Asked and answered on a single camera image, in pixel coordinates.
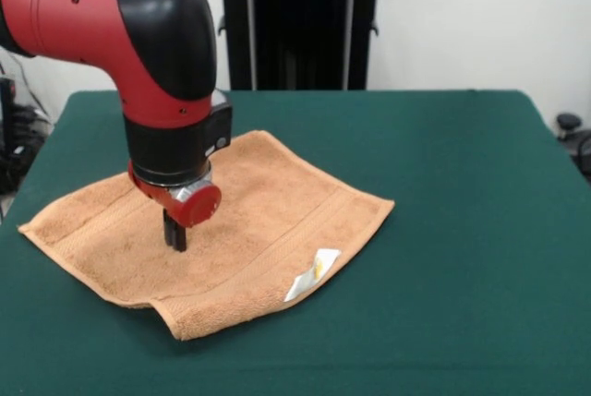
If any orange terry towel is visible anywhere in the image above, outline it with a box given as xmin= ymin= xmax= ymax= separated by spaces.
xmin=17 ymin=129 xmax=396 ymax=341

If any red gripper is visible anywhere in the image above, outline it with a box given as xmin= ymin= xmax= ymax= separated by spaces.
xmin=127 ymin=160 xmax=223 ymax=254

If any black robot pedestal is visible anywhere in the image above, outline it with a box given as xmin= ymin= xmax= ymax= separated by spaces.
xmin=202 ymin=0 xmax=399 ymax=91

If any dark green table cloth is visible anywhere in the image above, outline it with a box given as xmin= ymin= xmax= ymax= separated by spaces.
xmin=0 ymin=89 xmax=591 ymax=396

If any black equipment stack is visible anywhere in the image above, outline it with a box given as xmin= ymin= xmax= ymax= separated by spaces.
xmin=0 ymin=75 xmax=53 ymax=195

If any grey cable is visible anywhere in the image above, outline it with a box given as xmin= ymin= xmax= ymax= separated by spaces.
xmin=0 ymin=52 xmax=50 ymax=115

